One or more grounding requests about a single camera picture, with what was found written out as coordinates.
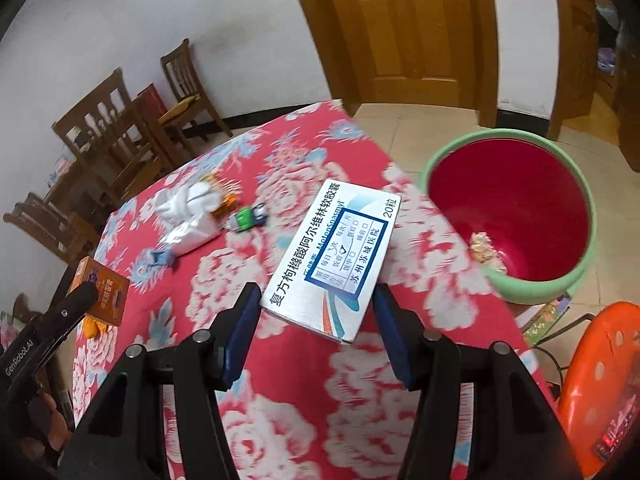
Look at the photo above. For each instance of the wooden door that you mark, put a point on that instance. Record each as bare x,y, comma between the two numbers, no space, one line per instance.
415,35
575,60

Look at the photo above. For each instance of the orange cardboard box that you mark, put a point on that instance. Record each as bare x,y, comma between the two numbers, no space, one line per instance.
107,295

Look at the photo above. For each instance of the wooden chair with cushion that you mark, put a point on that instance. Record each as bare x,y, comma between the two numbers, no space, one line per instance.
180,70

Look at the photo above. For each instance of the pink and blue package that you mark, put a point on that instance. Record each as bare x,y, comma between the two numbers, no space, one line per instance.
60,167

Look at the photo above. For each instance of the orange-edged snack packet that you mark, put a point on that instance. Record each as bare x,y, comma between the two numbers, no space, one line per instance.
227,200

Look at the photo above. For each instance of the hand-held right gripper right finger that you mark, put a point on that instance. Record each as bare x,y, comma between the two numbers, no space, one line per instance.
395,340

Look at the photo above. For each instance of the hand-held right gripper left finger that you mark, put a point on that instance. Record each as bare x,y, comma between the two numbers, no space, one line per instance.
245,330

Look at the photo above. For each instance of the orange peel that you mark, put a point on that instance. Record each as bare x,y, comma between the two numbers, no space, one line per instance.
95,329

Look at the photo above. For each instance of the red and green basin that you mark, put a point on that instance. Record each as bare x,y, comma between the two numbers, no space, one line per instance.
510,200

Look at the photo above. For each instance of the white medicine box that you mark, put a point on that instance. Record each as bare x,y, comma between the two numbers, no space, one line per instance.
335,260

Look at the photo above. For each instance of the orange plastic stool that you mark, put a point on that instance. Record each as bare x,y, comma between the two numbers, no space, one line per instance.
600,375

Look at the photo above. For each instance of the white plastic bag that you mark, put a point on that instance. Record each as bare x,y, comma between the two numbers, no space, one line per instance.
185,210

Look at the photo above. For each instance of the yellow seat cushion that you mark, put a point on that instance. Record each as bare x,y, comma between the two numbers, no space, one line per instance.
180,106

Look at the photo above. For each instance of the low wooden chair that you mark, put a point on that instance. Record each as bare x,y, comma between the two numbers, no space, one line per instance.
45,225

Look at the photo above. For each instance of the green wrapper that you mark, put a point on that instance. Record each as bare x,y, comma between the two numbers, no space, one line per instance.
245,218

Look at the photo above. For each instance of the colourful printed sheet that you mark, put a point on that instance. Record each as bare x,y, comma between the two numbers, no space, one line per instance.
547,317

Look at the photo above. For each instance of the red floral tablecloth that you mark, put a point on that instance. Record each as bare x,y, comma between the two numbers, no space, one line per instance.
320,385

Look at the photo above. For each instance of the wooden dining table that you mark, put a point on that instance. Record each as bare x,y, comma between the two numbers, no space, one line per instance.
75,180

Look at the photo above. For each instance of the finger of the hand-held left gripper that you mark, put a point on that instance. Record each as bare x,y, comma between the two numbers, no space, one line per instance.
70,315

